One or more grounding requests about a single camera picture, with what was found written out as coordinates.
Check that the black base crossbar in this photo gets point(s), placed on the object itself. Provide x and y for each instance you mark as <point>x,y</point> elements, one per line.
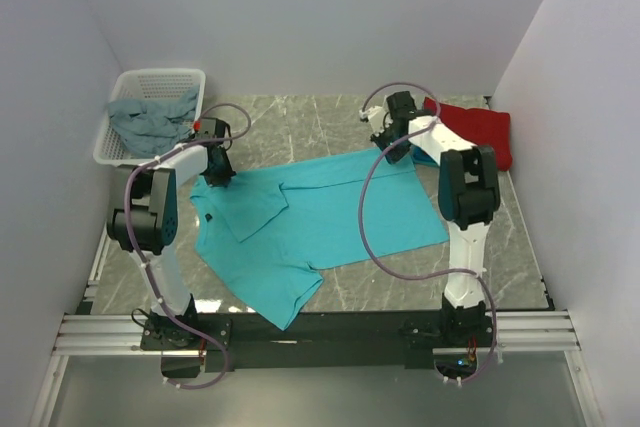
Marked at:
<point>338,339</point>

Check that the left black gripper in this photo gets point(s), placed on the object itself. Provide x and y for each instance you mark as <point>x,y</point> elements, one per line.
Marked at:
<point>223,178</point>

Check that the aluminium rail frame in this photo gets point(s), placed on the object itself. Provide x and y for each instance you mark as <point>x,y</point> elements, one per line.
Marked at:
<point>99,376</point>

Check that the folded teal t-shirt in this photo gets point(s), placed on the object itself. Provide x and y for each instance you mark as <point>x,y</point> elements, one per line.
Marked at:
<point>422,158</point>

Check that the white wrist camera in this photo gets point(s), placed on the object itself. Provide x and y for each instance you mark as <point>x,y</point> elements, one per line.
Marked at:
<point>377,117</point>
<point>211,128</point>

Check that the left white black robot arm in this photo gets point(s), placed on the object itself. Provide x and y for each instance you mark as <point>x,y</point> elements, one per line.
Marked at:
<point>144,218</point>

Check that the grey-blue crumpled t-shirt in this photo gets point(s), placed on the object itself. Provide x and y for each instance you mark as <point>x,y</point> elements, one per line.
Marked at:
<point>152,127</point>

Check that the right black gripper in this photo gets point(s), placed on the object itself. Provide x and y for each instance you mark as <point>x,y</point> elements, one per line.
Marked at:
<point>395,157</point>

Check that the white plastic laundry basket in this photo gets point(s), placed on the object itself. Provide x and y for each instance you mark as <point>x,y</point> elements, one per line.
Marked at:
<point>152,87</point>

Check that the folded red t-shirt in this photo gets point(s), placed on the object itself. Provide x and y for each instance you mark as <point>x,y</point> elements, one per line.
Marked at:
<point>481,127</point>

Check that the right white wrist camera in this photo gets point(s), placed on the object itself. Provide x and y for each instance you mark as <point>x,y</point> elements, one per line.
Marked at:
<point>377,117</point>

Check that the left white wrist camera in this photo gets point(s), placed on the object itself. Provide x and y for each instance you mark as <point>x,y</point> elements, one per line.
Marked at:
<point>211,128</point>

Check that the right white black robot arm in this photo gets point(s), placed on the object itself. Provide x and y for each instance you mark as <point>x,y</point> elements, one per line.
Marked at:
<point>468,197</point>

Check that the light blue t-shirt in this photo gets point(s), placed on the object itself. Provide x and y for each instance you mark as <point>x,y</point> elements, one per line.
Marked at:
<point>271,232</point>

